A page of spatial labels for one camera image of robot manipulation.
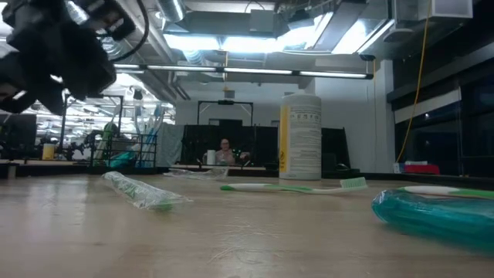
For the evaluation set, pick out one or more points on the red box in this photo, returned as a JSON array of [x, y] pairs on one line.
[[422, 169]]

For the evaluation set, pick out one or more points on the clear plastic wrapper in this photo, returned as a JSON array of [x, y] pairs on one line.
[[197, 174]]

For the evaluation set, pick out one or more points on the small silver air duct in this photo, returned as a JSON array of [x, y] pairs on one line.
[[171, 9]]

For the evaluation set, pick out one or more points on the black table frame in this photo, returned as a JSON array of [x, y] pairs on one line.
[[424, 179]]

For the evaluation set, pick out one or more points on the wide black partition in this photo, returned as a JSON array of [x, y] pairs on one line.
[[200, 143]]

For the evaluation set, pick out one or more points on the black aluminium frame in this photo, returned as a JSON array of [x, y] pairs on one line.
[[254, 71]]

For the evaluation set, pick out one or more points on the large silver air duct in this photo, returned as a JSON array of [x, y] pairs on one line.
[[162, 85]]

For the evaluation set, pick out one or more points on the black monitor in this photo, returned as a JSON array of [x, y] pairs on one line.
[[19, 133]]

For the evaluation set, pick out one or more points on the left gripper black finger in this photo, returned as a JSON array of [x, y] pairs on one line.
[[15, 79], [52, 100]]

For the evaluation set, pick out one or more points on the yellow container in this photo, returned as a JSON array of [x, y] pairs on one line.
[[48, 151]]

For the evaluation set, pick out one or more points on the person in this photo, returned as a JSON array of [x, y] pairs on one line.
[[225, 154]]

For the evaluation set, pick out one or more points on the grey blue cloth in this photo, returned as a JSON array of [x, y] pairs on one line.
[[170, 144]]

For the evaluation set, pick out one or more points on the black station frame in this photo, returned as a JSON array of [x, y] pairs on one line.
[[120, 112], [225, 102]]

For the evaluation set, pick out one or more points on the white ceiling air unit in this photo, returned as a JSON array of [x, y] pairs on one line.
[[444, 7]]

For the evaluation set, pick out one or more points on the white wipes canister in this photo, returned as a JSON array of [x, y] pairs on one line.
[[301, 135]]

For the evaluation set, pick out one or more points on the white paper towel roll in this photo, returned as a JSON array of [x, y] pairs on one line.
[[211, 157]]

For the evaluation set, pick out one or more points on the green white toothbrush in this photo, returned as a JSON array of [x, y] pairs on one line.
[[270, 187], [436, 190]]

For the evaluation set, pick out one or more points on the narrow black partition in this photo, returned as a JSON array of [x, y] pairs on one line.
[[335, 146]]

